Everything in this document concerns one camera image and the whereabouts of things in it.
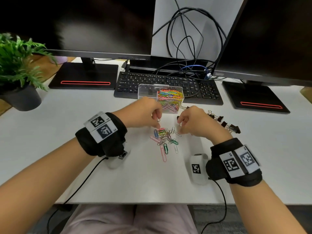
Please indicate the lilac cup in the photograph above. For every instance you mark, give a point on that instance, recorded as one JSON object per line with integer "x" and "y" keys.
{"x": 59, "y": 59}

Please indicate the black keyboard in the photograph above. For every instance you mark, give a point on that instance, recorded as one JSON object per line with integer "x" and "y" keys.
{"x": 126, "y": 82}

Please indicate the pile of colourful paper clips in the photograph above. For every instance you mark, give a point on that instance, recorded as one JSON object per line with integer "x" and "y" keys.
{"x": 162, "y": 137}

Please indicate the brown cardboard box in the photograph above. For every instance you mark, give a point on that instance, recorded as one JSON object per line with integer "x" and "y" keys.
{"x": 46, "y": 68}
{"x": 307, "y": 93}

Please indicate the clear plastic divided box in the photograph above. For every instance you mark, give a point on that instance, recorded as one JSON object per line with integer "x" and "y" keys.
{"x": 146, "y": 91}

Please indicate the black monitor stand red stripe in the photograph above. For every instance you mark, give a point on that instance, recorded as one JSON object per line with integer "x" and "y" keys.
{"x": 80, "y": 73}
{"x": 251, "y": 95}

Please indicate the person's right forearm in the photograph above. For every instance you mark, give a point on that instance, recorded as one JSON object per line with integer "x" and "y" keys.
{"x": 263, "y": 212}

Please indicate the pile of black binder clips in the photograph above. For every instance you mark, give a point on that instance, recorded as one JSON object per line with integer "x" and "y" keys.
{"x": 235, "y": 129}

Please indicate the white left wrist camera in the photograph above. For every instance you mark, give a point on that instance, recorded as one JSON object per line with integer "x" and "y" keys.
{"x": 113, "y": 164}

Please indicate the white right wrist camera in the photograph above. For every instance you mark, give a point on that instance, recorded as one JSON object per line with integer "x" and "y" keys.
{"x": 196, "y": 179}

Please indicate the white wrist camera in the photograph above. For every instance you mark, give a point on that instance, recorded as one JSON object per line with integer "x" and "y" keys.
{"x": 113, "y": 164}
{"x": 196, "y": 179}

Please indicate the person's left forearm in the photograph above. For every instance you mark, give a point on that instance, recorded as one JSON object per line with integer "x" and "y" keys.
{"x": 36, "y": 187}

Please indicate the person's left hand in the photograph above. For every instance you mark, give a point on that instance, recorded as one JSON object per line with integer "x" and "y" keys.
{"x": 139, "y": 114}

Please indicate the heap of sorted paper clips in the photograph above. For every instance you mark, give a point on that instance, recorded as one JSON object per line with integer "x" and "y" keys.
{"x": 170, "y": 99}

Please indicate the grey desk partition panel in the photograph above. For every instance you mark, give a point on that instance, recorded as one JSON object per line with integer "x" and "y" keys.
{"x": 158, "y": 46}

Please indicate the green plant in black pot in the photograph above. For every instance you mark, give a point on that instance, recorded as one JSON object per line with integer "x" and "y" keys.
{"x": 22, "y": 99}

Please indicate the person's right hand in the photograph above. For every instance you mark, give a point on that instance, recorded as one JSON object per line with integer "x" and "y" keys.
{"x": 204, "y": 124}

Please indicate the black computer monitor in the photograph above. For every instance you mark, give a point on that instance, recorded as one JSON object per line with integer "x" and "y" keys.
{"x": 273, "y": 41}
{"x": 73, "y": 21}

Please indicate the black usb plug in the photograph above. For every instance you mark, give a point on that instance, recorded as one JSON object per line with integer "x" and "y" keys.
{"x": 124, "y": 66}

